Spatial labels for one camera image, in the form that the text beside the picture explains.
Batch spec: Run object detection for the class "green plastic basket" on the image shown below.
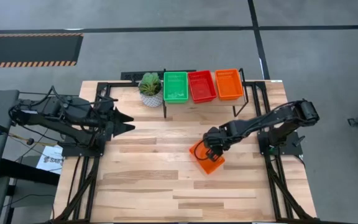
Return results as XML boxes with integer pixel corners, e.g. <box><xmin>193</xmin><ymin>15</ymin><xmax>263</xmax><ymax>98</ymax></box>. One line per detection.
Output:
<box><xmin>163</xmin><ymin>98</ymin><xmax>189</xmax><ymax>105</ymax></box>
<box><xmin>163</xmin><ymin>71</ymin><xmax>190</xmax><ymax>103</ymax></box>

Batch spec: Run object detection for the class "black hazard-striped floor mat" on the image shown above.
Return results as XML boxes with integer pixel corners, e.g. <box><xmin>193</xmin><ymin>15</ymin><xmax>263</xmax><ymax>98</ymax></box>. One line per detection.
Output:
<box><xmin>0</xmin><ymin>32</ymin><xmax>85</xmax><ymax>68</ymax></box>

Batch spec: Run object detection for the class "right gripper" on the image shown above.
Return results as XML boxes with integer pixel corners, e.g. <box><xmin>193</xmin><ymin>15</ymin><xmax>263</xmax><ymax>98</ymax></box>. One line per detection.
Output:
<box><xmin>203</xmin><ymin>124</ymin><xmax>231</xmax><ymax>163</ymax></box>

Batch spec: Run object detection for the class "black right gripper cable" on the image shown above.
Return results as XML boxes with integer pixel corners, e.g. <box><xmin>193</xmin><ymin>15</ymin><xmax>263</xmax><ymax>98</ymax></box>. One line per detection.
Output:
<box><xmin>193</xmin><ymin>139</ymin><xmax>213</xmax><ymax>162</ymax></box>

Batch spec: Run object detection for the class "yellow cable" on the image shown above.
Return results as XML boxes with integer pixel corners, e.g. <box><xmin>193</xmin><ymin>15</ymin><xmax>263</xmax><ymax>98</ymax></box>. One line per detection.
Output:
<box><xmin>7</xmin><ymin>133</ymin><xmax>62</xmax><ymax>147</ymax></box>

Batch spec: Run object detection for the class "white printed paper sheet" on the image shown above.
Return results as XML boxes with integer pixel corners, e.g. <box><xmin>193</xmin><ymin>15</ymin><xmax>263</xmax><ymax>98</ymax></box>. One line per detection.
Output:
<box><xmin>35</xmin><ymin>144</ymin><xmax>64</xmax><ymax>175</ymax></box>

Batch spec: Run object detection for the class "succulent in patterned white pot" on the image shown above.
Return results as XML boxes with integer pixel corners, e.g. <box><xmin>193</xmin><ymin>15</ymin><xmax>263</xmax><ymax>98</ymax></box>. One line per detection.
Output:
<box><xmin>137</xmin><ymin>72</ymin><xmax>164</xmax><ymax>108</ymax></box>

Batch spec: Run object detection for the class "black power strip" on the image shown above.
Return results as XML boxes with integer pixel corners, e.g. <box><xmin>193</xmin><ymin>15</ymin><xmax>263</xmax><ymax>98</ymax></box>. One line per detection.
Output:
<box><xmin>120</xmin><ymin>68</ymin><xmax>197</xmax><ymax>82</ymax></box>

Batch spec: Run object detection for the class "wooden shelf with black legs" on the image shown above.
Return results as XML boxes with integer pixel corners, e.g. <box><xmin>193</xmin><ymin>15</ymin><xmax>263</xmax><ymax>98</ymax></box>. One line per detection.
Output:
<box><xmin>162</xmin><ymin>67</ymin><xmax>250</xmax><ymax>119</ymax></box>

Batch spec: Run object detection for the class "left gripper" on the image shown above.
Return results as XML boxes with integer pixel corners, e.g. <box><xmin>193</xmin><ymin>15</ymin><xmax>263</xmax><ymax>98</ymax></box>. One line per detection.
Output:
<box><xmin>94</xmin><ymin>102</ymin><xmax>136</xmax><ymax>147</ymax></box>

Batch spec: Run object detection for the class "black aluminium table frame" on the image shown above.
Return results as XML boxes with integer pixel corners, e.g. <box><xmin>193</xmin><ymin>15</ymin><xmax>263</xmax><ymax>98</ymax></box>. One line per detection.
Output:
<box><xmin>47</xmin><ymin>80</ymin><xmax>323</xmax><ymax>224</ymax></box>

